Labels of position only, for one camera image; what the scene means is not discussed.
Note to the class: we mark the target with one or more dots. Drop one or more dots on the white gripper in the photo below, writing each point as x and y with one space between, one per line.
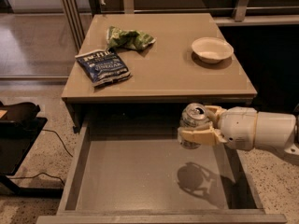
239 126

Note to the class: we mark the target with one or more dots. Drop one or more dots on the silver 7up soda can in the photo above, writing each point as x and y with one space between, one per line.
194 117

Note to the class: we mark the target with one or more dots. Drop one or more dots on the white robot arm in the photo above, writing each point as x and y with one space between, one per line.
276 133

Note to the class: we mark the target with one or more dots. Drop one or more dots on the grey drawer cabinet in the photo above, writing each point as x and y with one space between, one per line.
166 72

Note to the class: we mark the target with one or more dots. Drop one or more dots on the open grey top drawer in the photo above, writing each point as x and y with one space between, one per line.
136 172

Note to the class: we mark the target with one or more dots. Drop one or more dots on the white bowl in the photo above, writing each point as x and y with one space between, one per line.
212 49

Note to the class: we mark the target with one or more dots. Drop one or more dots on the green crumpled chip bag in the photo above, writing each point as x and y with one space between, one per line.
128 39

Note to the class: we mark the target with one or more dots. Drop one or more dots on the blue vinegar chip bag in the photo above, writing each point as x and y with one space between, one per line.
103 66

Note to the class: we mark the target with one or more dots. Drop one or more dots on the black stand base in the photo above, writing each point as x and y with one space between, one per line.
20 126

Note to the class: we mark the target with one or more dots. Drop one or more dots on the metal rail frame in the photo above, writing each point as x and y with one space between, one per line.
74 22

